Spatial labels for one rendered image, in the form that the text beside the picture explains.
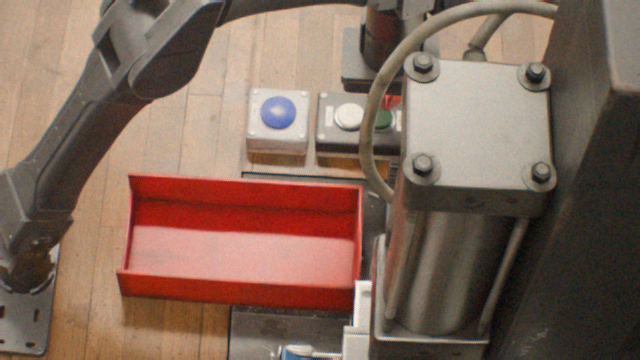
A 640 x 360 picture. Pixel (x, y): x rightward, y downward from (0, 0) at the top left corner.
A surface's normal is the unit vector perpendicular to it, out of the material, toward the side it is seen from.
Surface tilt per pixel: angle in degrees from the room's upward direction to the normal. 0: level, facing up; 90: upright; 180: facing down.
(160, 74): 90
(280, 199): 90
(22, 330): 0
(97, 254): 0
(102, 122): 93
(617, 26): 0
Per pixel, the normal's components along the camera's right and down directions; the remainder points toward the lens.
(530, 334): -0.04, 0.87
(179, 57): 0.43, 0.80
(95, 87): -0.71, 0.00
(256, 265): 0.04, -0.49
